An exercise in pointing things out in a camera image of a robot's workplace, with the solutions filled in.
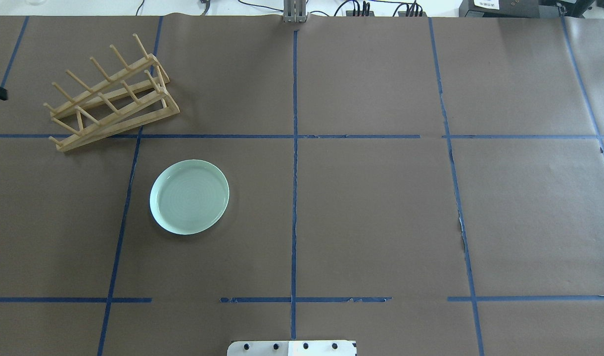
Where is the white mount base plate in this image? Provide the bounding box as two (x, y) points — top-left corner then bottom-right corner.
(227, 340), (358, 356)

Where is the black box with label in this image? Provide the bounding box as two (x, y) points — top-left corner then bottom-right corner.
(458, 0), (543, 18)

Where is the wooden plate rack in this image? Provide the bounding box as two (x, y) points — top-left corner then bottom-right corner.
(43, 33), (180, 152)

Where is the grey aluminium post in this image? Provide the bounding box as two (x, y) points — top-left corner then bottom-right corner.
(283, 0), (308, 23)

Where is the light green plate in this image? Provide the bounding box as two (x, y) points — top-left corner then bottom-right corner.
(149, 159), (230, 236)

